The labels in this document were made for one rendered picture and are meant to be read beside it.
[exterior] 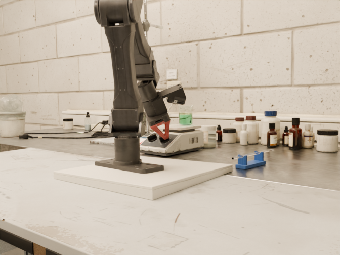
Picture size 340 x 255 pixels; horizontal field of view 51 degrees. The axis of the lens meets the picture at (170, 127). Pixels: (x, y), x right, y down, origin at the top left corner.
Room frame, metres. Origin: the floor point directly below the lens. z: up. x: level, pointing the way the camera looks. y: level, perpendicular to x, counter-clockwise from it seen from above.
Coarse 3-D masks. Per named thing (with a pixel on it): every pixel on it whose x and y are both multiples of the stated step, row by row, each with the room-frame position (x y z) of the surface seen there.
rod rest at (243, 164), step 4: (244, 156) 0.92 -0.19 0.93; (256, 156) 0.99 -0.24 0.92; (260, 156) 0.98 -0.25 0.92; (240, 160) 0.93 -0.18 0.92; (244, 160) 0.92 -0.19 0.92; (252, 160) 0.99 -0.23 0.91; (256, 160) 0.98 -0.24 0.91; (260, 160) 0.98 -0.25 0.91; (236, 164) 0.93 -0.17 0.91; (240, 164) 0.93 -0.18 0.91; (244, 164) 0.92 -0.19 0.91; (248, 164) 0.93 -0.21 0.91; (252, 164) 0.93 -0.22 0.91; (256, 164) 0.94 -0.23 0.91; (260, 164) 0.96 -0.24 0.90; (264, 164) 0.97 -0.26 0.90; (240, 168) 0.92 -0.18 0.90; (244, 168) 0.91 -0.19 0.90; (248, 168) 0.92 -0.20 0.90
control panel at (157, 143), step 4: (160, 136) 1.20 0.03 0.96; (172, 136) 1.17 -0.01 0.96; (176, 136) 1.16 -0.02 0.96; (156, 140) 1.18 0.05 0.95; (172, 140) 1.15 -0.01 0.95; (144, 144) 1.19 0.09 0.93; (148, 144) 1.18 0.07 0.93; (152, 144) 1.17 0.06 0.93; (156, 144) 1.16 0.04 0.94; (160, 144) 1.15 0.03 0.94; (164, 144) 1.14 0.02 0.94; (168, 144) 1.13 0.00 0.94
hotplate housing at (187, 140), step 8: (184, 136) 1.18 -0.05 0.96; (192, 136) 1.21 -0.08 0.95; (200, 136) 1.25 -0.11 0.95; (176, 144) 1.15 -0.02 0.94; (184, 144) 1.18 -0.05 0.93; (192, 144) 1.21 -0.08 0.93; (200, 144) 1.25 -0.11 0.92; (144, 152) 1.19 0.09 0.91; (152, 152) 1.16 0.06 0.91; (160, 152) 1.14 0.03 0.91; (168, 152) 1.12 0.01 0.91; (176, 152) 1.15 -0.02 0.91; (184, 152) 1.18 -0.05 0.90
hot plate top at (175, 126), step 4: (172, 124) 1.30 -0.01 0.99; (176, 124) 1.30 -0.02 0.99; (160, 128) 1.24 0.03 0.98; (164, 128) 1.22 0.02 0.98; (172, 128) 1.20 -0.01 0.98; (176, 128) 1.19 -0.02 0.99; (180, 128) 1.18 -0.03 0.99; (184, 128) 1.19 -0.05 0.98; (188, 128) 1.20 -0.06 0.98; (192, 128) 1.22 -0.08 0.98; (196, 128) 1.24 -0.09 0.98
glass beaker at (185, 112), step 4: (184, 104) 1.28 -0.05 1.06; (180, 108) 1.24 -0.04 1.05; (184, 108) 1.23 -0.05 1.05; (188, 108) 1.23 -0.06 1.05; (192, 108) 1.25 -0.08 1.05; (180, 112) 1.24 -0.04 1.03; (184, 112) 1.23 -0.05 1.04; (188, 112) 1.23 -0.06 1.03; (192, 112) 1.25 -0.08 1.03; (180, 116) 1.24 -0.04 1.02; (184, 116) 1.23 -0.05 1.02; (188, 116) 1.23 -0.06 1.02; (192, 116) 1.25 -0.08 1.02; (180, 120) 1.24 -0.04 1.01; (184, 120) 1.23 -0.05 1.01; (188, 120) 1.23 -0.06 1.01; (192, 120) 1.25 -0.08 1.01; (180, 124) 1.24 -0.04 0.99; (184, 124) 1.23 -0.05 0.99; (188, 124) 1.23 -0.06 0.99; (192, 124) 1.25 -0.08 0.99
